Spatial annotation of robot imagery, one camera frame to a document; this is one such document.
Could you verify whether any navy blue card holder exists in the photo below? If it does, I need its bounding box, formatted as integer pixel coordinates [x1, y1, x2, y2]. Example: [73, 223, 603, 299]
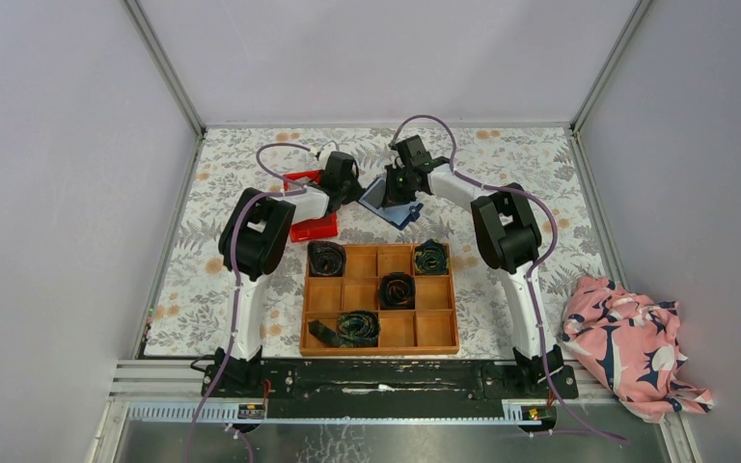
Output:
[358, 176, 424, 231]

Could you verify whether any rolled dark tie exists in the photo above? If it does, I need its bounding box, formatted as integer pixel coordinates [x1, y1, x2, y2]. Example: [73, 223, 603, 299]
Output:
[378, 272, 416, 310]
[307, 241, 346, 277]

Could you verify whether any rolled dark tie centre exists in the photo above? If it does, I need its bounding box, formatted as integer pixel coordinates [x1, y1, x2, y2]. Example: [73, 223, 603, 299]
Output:
[378, 272, 416, 310]

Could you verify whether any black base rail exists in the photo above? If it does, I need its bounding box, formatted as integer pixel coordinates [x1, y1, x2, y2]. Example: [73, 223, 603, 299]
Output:
[201, 358, 579, 422]

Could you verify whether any pink floral cloth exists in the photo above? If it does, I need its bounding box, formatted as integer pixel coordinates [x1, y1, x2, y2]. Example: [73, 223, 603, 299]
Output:
[561, 276, 714, 423]

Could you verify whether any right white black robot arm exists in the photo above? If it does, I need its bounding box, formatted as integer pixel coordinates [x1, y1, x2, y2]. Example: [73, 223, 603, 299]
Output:
[383, 136, 563, 397]

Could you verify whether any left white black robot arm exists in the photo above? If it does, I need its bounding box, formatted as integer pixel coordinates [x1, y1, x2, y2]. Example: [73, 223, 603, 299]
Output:
[218, 149, 363, 396]

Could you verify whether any rolled dark tie top left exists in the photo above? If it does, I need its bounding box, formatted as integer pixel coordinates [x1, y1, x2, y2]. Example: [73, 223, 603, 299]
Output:
[307, 241, 346, 277]

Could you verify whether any rolled green tie bottom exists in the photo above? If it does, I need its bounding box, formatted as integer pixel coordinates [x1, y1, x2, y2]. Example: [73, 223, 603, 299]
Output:
[308, 311, 381, 348]

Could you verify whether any wooden compartment tray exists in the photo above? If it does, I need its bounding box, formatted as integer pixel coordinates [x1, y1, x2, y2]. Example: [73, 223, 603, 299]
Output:
[300, 239, 460, 357]

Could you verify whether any red plastic bin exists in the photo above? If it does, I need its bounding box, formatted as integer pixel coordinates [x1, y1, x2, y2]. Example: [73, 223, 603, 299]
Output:
[284, 171, 339, 242]

